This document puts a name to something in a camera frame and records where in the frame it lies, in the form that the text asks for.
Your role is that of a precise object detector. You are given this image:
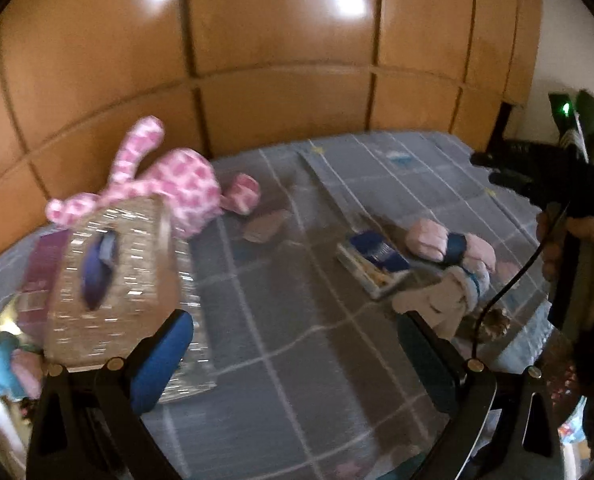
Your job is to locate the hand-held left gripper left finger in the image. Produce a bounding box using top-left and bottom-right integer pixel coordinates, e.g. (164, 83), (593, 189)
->
(24, 309), (195, 480)

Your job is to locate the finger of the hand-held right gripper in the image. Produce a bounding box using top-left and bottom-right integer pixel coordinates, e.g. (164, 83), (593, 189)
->
(488, 169), (539, 197)
(470, 139), (568, 168)

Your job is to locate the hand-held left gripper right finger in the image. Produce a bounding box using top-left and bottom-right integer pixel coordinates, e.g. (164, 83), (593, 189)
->
(396, 310), (565, 480)

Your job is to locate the shiny woven basket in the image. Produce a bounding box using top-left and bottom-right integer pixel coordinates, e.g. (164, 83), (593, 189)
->
(42, 195), (218, 403)

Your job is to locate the pink white plush rabbit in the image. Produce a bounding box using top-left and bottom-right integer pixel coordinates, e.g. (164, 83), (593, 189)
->
(46, 116), (262, 241)

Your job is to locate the beige and white plush item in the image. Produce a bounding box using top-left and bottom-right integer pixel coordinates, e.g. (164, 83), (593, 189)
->
(392, 265), (490, 343)

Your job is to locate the brown fuzzy item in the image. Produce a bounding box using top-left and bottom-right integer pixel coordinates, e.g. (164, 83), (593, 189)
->
(477, 307), (510, 346)

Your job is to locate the grey checked bed sheet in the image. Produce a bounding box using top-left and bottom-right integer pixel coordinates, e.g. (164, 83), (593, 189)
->
(0, 130), (553, 480)

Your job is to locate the shiny plastic bag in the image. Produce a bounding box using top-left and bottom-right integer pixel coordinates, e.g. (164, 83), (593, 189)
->
(542, 350), (593, 461)

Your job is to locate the maroon cloth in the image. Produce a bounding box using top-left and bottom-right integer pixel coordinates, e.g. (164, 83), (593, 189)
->
(19, 232), (70, 331)

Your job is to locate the blue plush toy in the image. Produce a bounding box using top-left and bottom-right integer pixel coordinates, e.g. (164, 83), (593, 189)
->
(0, 332), (28, 401)

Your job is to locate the brown cloth piece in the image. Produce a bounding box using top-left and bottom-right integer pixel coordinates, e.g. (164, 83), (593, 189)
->
(242, 208), (293, 243)

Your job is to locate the wooden wardrobe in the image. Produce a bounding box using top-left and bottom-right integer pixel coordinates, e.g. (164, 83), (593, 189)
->
(0, 0), (543, 271)

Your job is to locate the black cable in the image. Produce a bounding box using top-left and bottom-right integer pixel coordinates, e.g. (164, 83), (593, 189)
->
(472, 202), (573, 358)

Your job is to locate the pink fluffy bundle blue strap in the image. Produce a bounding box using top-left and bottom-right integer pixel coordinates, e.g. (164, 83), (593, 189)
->
(407, 218), (498, 273)

